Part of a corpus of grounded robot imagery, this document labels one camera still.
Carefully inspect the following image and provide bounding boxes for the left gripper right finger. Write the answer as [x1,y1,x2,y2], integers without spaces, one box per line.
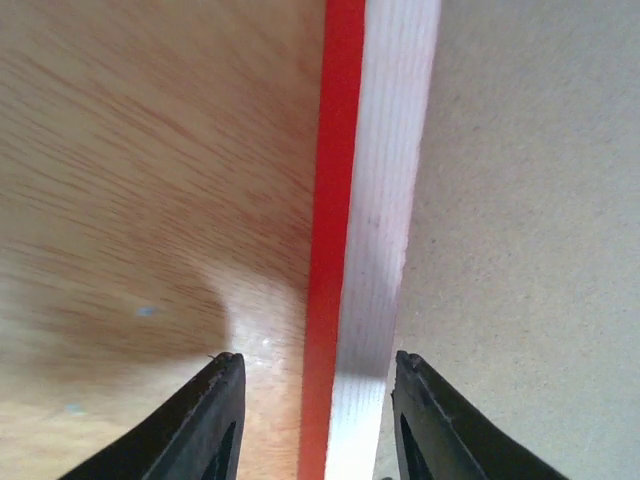
[391,350,564,480]

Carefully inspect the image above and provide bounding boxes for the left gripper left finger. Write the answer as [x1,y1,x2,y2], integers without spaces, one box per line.
[63,352,246,480]

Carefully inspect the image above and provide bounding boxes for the red picture frame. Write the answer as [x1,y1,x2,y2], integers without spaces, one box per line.
[297,1,639,479]

